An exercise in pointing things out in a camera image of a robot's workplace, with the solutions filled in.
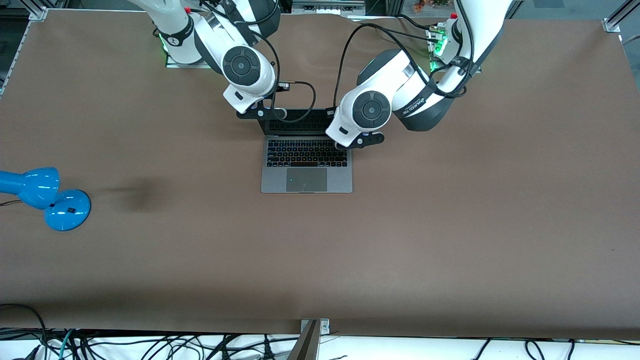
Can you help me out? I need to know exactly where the grey laptop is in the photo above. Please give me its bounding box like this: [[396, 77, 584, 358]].
[[260, 107, 354, 194]]

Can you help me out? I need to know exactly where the grey power strip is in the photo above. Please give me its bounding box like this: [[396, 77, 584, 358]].
[[292, 0, 366, 16]]

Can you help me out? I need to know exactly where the blue desk lamp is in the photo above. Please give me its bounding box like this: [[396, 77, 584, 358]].
[[0, 167, 92, 232]]

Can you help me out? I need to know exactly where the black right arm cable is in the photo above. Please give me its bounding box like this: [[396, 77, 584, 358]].
[[200, 0, 318, 124]]

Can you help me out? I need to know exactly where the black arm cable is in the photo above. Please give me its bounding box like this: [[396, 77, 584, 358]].
[[332, 22, 476, 109], [200, 0, 318, 124]]

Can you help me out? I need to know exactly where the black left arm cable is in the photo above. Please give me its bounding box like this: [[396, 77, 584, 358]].
[[332, 22, 476, 109]]

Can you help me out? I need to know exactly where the metal table edge bracket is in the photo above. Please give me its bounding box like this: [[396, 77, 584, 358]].
[[287, 318, 331, 360]]

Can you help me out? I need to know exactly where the black cable on table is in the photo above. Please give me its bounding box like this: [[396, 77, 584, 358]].
[[372, 22, 437, 43]]

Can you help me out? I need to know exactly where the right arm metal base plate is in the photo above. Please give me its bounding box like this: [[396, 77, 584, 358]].
[[164, 47, 212, 69]]

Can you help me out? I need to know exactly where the teal floor cable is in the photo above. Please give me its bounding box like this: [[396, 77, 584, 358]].
[[58, 328, 76, 360]]

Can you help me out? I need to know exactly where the aluminium frame corner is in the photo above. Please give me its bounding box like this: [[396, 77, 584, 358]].
[[602, 0, 640, 34], [20, 0, 49, 22]]

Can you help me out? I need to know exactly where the long black floor cable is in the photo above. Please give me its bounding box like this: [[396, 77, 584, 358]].
[[0, 303, 49, 360]]

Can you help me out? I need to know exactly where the aluminium side rail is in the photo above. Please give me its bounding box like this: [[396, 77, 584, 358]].
[[0, 20, 32, 97]]

